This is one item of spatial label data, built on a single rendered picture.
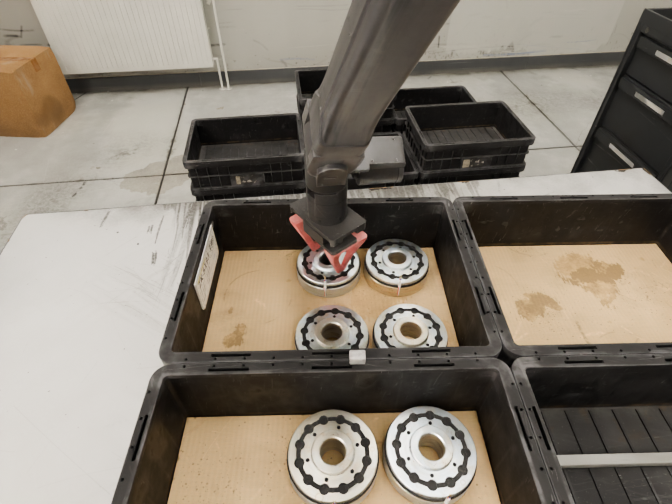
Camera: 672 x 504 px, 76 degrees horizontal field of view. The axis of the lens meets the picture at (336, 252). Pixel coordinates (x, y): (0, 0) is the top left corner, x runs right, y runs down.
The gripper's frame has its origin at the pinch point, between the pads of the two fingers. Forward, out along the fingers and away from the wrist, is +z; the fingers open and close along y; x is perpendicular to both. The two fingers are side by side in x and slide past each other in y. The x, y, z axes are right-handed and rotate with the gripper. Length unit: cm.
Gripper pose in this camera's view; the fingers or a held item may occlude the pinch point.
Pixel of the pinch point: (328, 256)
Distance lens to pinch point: 69.0
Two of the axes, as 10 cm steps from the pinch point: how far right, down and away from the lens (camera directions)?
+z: 0.0, 7.0, 7.1
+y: -6.4, -5.5, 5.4
